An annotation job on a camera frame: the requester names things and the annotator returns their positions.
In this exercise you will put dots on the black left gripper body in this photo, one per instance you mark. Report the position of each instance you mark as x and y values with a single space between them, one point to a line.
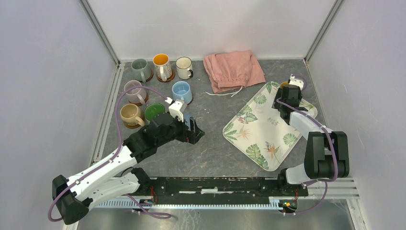
177 132

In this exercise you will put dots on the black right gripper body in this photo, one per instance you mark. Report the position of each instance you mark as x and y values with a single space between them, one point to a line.
276 105

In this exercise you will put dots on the floral mug green inside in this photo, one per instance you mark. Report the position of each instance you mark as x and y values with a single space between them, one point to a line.
153 110

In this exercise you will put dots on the brown wooden coaster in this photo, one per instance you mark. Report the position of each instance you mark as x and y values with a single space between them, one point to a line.
131 126
139 104
168 79
144 75

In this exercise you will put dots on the beige ceramic mug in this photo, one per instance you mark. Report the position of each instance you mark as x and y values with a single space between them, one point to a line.
132 115

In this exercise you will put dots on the light blue ceramic mug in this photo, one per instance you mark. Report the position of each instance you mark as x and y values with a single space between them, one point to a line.
182 91

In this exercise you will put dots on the lilac ceramic mug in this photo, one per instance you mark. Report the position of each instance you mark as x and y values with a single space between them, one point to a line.
134 93

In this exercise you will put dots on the floral leaf print tray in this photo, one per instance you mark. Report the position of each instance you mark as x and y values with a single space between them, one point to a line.
259 132

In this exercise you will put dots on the grey green ceramic mug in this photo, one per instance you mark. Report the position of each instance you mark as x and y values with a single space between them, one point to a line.
139 64

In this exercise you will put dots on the white mug orange inside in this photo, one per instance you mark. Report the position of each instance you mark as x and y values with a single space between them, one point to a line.
162 65

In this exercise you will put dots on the white mug black rim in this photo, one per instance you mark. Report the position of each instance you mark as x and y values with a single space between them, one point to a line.
184 68

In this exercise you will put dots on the blue butterfly mug orange inside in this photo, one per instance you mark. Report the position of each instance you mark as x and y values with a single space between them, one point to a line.
284 84

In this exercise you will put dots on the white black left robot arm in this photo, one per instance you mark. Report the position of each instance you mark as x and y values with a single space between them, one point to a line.
75 196

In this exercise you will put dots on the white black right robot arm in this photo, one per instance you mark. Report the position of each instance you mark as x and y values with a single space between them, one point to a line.
327 152

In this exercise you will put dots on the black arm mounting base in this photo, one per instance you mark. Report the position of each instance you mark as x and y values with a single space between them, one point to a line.
214 190

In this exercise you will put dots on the light blue round coaster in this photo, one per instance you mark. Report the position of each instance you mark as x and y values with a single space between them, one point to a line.
187 117

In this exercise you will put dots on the pink folded cloth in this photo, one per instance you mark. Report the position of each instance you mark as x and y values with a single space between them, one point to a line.
232 71

